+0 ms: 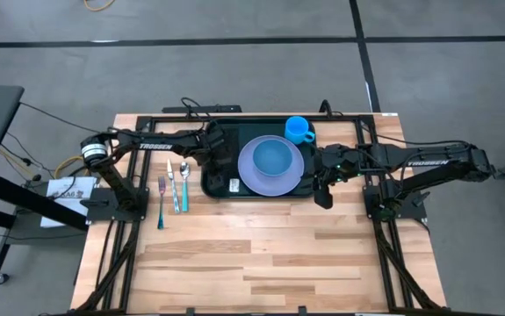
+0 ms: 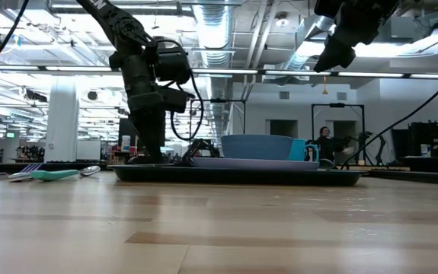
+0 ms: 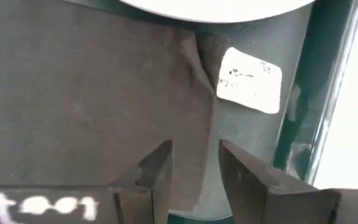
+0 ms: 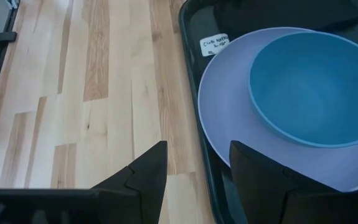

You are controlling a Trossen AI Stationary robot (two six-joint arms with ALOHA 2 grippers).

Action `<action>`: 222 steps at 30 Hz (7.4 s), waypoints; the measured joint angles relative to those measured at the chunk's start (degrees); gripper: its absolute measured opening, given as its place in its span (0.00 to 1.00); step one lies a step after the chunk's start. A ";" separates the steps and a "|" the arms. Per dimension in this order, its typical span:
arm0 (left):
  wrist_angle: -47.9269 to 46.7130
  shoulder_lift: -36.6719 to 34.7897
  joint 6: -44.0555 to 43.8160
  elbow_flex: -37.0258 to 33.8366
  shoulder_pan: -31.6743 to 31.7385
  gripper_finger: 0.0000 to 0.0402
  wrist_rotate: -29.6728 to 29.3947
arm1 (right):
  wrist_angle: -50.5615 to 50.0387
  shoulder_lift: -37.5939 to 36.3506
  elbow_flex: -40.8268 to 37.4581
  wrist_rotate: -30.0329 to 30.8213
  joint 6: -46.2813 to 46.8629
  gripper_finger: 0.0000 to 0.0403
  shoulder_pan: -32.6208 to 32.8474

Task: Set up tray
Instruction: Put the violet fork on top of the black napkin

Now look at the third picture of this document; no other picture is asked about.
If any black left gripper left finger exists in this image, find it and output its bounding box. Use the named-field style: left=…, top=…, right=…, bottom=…
left=108, top=139, right=174, bottom=224

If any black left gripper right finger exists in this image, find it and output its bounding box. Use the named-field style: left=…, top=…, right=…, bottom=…
left=218, top=139, right=342, bottom=224

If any white handwritten label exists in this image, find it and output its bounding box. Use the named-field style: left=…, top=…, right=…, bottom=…
left=216, top=46, right=283, bottom=114

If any black cloth napkin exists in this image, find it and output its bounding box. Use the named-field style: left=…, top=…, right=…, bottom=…
left=0, top=0, right=219, bottom=213

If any lilac plastic plate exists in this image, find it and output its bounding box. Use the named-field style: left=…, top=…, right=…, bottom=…
left=119, top=0, right=316, bottom=24

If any dark green serving tray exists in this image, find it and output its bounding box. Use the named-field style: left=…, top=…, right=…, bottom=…
left=63, top=0, right=358, bottom=224

